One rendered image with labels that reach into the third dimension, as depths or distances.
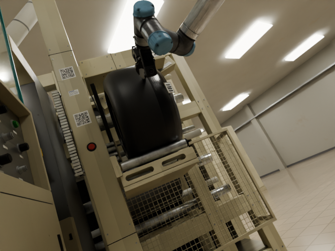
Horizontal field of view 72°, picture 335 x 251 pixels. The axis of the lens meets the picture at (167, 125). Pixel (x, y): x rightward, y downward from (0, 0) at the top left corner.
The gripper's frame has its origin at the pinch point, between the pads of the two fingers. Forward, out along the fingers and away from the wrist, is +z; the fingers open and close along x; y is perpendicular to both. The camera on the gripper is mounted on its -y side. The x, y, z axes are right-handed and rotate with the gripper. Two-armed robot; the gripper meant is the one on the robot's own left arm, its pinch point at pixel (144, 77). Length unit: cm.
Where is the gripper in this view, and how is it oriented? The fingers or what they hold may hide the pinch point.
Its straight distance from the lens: 110.5
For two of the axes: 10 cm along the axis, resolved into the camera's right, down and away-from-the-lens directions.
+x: -9.1, 3.1, -2.7
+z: -1.0, 4.8, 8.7
